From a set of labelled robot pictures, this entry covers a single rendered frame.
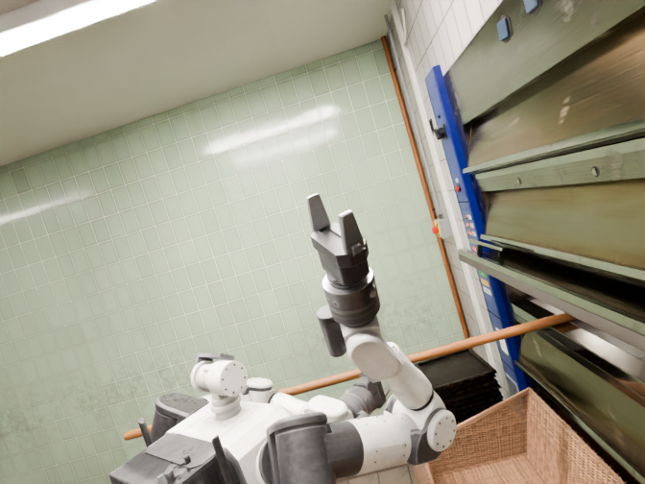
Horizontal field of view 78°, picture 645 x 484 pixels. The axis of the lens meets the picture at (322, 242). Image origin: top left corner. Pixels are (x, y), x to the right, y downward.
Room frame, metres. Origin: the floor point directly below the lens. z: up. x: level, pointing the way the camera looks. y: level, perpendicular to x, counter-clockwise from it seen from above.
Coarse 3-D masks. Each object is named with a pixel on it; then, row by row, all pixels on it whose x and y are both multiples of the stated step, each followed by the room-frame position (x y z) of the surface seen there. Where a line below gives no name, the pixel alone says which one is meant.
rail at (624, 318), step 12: (468, 252) 1.42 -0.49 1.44; (492, 264) 1.17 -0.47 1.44; (504, 264) 1.13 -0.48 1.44; (516, 276) 1.00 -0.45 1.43; (528, 276) 0.95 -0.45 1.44; (540, 288) 0.88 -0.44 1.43; (552, 288) 0.83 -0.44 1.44; (564, 288) 0.80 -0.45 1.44; (564, 300) 0.78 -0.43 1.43; (576, 300) 0.74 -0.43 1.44; (588, 300) 0.71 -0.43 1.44; (600, 312) 0.67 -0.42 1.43; (612, 312) 0.64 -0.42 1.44; (624, 312) 0.62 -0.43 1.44; (624, 324) 0.61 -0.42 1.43; (636, 324) 0.58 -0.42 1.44
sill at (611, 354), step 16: (512, 304) 1.52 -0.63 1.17; (528, 304) 1.45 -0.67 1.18; (528, 320) 1.39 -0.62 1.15; (560, 336) 1.17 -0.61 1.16; (576, 336) 1.11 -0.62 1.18; (592, 336) 1.08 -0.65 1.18; (592, 352) 1.01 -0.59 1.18; (608, 352) 0.98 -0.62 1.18; (624, 352) 0.96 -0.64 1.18; (608, 368) 0.95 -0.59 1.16; (624, 368) 0.90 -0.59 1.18; (640, 368) 0.88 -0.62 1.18; (640, 384) 0.84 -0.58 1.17
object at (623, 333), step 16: (464, 256) 1.46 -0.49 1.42; (496, 256) 1.39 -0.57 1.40; (512, 256) 1.36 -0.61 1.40; (528, 256) 1.33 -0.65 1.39; (496, 272) 1.14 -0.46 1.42; (528, 272) 1.09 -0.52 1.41; (544, 272) 1.07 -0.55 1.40; (560, 272) 1.05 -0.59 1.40; (576, 272) 1.03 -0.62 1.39; (528, 288) 0.94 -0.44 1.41; (576, 288) 0.87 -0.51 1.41; (592, 288) 0.86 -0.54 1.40; (608, 288) 0.85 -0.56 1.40; (624, 288) 0.83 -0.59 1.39; (640, 288) 0.82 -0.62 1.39; (560, 304) 0.80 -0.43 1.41; (624, 304) 0.72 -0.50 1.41; (640, 304) 0.71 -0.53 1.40; (592, 320) 0.69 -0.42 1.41; (608, 320) 0.65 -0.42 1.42; (624, 336) 0.61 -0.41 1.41; (640, 336) 0.58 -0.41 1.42
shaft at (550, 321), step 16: (544, 320) 1.22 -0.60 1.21; (560, 320) 1.21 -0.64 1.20; (480, 336) 1.24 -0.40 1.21; (496, 336) 1.23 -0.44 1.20; (512, 336) 1.23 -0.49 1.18; (416, 352) 1.27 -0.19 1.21; (432, 352) 1.25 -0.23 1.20; (448, 352) 1.25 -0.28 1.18; (304, 384) 1.30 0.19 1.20; (320, 384) 1.28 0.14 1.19; (128, 432) 1.36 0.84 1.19
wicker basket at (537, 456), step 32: (480, 416) 1.50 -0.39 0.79; (512, 416) 1.49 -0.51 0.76; (544, 416) 1.35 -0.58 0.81; (448, 448) 1.52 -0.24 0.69; (480, 448) 1.50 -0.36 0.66; (512, 448) 1.49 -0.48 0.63; (544, 448) 1.35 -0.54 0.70; (576, 448) 1.16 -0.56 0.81; (448, 480) 1.48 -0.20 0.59; (480, 480) 1.43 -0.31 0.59; (512, 480) 1.39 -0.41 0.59; (544, 480) 1.34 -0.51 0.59; (576, 480) 1.16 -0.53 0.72; (608, 480) 1.01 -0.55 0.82
